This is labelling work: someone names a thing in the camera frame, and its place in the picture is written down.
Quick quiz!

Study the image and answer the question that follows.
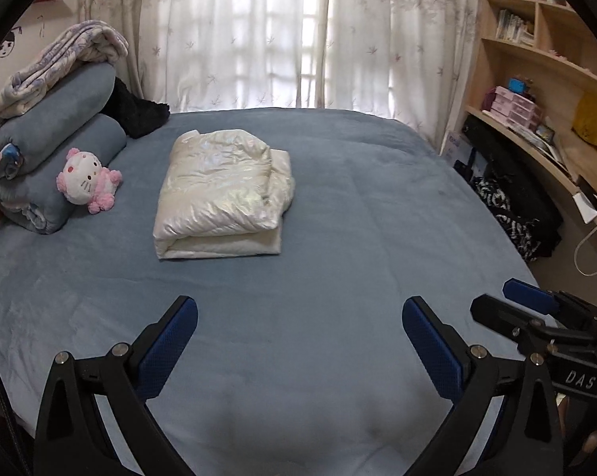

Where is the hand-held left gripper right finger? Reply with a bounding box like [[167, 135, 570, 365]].
[[402, 296, 564, 476]]

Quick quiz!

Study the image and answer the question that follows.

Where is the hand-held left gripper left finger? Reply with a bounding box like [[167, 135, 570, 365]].
[[33, 295, 199, 476]]

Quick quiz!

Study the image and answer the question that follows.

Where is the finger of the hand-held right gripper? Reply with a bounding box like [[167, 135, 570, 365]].
[[470, 294, 552, 353], [503, 278, 597, 330]]

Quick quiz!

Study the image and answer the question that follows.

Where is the white shiny puffer jacket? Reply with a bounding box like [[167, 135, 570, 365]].
[[153, 129, 297, 261]]

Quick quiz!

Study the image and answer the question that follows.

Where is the black and white patterned cloth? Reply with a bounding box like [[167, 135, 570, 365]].
[[472, 176, 542, 262]]

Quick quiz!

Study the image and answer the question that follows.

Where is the white charger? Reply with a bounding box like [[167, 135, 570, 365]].
[[573, 191, 597, 224]]

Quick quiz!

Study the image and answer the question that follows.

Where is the long black bag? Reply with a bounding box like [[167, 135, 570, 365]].
[[463, 111, 563, 259]]

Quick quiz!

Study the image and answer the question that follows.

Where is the colourful printed box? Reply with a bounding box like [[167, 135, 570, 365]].
[[534, 121, 557, 147]]

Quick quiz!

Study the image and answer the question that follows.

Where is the white printed cardboard box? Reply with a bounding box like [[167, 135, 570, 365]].
[[441, 129, 475, 172]]

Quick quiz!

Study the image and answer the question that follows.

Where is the bed with blue fleece cover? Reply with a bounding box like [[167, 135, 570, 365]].
[[0, 106, 560, 476]]

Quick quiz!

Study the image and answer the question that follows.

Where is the yellow paper sheet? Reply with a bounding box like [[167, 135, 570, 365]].
[[573, 90, 597, 147]]

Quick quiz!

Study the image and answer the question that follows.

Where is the stack of pink storage boxes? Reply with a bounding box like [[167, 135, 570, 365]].
[[489, 86, 543, 130]]

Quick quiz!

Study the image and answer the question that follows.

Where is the white and pink cat plush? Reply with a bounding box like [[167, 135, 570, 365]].
[[56, 148, 123, 215]]

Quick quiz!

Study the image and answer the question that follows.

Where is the wooden bookshelf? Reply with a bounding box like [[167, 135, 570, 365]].
[[440, 0, 597, 278]]

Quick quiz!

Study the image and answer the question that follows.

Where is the rolled blue fleece blanket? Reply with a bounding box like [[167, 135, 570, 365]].
[[0, 63, 118, 177], [0, 114, 128, 235]]

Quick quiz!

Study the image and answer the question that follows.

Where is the black fuzzy garment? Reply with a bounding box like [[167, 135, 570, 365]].
[[100, 78, 171, 140]]

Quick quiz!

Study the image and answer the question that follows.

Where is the pale patterned folded blanket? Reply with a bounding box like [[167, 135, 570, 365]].
[[0, 20, 129, 132]]

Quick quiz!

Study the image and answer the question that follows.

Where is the white cable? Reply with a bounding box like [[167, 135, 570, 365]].
[[574, 217, 597, 277]]

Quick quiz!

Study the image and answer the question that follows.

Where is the face wall sticker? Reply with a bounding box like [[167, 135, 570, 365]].
[[0, 27, 20, 59]]

